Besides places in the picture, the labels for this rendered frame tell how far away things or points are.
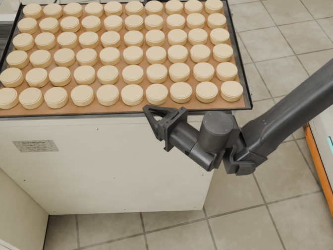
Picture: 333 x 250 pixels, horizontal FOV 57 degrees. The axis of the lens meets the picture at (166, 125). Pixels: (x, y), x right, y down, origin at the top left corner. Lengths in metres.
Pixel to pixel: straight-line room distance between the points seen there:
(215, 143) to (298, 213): 1.13
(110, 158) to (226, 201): 0.78
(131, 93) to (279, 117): 0.32
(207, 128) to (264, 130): 0.11
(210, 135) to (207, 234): 1.00
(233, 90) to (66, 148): 0.49
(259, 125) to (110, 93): 0.33
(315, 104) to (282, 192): 1.12
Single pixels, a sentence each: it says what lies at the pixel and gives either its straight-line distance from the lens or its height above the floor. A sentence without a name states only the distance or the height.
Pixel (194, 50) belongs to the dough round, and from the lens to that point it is 0.80.
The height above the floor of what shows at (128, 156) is 0.63.
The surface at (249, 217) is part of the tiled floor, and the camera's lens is 1.58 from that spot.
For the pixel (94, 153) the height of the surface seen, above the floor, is 0.66.
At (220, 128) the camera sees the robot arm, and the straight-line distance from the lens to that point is 0.56.
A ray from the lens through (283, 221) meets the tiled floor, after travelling 1.62.
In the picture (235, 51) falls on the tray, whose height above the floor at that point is 0.90.
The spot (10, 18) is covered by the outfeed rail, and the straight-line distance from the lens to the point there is 1.03.
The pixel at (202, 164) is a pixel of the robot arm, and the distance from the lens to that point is 0.62.
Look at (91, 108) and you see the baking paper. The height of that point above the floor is 0.90.
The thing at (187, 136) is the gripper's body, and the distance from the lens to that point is 0.63.
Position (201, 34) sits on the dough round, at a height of 0.92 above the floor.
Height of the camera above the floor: 1.47
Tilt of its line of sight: 57 degrees down
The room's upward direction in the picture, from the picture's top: straight up
